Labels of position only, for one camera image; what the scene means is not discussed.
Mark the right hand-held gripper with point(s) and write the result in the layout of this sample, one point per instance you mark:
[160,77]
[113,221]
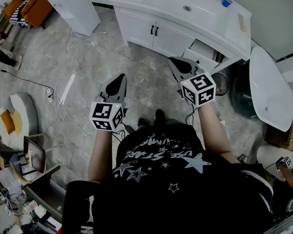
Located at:
[200,86]

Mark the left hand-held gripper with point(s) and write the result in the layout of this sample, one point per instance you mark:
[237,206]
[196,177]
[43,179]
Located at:
[105,111]

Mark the person's right forearm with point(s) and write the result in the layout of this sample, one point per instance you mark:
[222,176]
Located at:
[213,133]

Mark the person's left forearm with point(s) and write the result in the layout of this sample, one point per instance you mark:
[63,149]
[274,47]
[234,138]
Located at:
[101,155]

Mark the black mesh waste bin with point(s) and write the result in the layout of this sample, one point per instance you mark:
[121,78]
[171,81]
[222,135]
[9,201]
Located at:
[222,84]

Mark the person's black left shoe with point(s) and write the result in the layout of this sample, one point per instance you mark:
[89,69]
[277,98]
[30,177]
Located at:
[142,122]

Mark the white flat strip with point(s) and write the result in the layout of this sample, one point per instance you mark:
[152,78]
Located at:
[68,88]

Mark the dark green water jug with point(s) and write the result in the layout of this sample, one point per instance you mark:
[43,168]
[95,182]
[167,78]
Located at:
[243,96]

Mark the white power strip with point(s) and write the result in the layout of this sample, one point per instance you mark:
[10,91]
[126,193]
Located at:
[50,95]

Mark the white vanity cabinet with sink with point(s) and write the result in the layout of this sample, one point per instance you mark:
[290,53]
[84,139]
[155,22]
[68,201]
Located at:
[166,21]

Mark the wooden comb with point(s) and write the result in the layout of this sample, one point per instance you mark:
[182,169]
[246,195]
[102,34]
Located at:
[241,23]

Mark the round white pouf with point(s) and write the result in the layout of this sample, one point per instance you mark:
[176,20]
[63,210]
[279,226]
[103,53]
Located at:
[27,111]

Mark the chrome sink drain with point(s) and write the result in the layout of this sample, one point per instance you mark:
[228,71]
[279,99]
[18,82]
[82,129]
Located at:
[187,8]

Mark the brown chair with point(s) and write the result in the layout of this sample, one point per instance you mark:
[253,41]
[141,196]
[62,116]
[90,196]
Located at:
[34,155]

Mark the blue cup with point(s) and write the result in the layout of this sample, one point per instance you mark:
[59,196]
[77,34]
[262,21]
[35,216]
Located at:
[226,2]

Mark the orange cushion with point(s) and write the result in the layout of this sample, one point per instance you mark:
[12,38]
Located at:
[7,121]

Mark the black star-print shirt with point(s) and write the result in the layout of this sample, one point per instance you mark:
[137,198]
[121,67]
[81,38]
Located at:
[166,194]

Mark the white appliance box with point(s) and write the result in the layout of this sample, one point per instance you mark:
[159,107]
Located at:
[75,8]

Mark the orange chair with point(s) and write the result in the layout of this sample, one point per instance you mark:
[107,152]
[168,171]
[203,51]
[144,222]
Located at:
[35,11]

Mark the black and white striped cloth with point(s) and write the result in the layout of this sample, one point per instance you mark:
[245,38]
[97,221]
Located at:
[18,17]

